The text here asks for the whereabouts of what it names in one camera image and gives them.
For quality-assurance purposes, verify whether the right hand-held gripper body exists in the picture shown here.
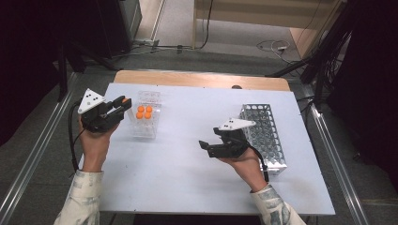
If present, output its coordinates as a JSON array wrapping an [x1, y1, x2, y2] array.
[[215, 117, 257, 159]]

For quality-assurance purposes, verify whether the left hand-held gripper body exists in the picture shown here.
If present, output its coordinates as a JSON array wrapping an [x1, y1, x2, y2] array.
[[77, 87, 118, 134]]

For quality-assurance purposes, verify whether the clear acrylic tube rack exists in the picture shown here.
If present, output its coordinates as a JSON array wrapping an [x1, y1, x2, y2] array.
[[130, 89, 162, 140]]

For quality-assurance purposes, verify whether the metal tube rack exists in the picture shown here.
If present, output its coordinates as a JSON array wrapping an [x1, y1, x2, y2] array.
[[237, 103, 288, 175]]

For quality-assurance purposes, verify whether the person's right hand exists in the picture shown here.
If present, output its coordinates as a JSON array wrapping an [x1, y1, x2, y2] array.
[[219, 146, 268, 193]]

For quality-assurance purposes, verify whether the person's left hand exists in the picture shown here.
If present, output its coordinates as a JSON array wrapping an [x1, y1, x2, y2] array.
[[77, 118, 121, 173]]

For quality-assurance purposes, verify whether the white table board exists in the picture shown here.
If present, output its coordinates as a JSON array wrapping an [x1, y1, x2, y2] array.
[[79, 82, 336, 217]]

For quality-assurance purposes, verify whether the black stand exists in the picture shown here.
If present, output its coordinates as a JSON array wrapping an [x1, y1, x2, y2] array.
[[57, 40, 121, 102]]

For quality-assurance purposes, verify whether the grey power strip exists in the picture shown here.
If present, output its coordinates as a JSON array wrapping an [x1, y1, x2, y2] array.
[[132, 37, 161, 48]]

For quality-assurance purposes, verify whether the dark cabinet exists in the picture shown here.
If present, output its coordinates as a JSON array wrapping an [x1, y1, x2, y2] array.
[[93, 0, 143, 59]]

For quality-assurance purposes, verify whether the black curtain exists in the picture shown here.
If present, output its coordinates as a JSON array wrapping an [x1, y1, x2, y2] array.
[[328, 0, 398, 182], [0, 0, 98, 146]]

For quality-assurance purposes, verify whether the light wooden desk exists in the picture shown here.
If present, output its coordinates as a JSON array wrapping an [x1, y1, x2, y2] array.
[[191, 0, 346, 60]]

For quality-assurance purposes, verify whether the left hand-held gripper black cable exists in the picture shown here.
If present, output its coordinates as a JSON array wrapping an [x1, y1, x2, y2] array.
[[68, 98, 87, 173]]

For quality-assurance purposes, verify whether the hand-held gripper black cable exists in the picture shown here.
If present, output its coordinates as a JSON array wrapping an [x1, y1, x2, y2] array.
[[68, 98, 87, 173], [247, 142, 270, 184]]

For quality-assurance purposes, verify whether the right hand-held gripper black cable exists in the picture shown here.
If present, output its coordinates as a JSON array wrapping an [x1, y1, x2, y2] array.
[[247, 142, 270, 184]]

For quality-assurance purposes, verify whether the aluminium floor rail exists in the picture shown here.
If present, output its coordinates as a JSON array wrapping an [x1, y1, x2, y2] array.
[[0, 72, 79, 219], [304, 93, 372, 225]]

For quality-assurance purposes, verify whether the black floor cable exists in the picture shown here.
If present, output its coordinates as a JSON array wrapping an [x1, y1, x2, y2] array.
[[118, 43, 195, 58]]

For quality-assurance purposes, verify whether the black hanging cable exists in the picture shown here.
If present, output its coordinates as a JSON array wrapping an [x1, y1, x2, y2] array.
[[195, 0, 214, 51]]

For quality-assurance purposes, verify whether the white floor cable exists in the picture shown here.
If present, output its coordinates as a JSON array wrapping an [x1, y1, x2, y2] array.
[[255, 38, 290, 65]]

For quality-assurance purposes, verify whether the black cable bundle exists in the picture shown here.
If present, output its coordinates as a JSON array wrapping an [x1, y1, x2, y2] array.
[[266, 0, 356, 104]]

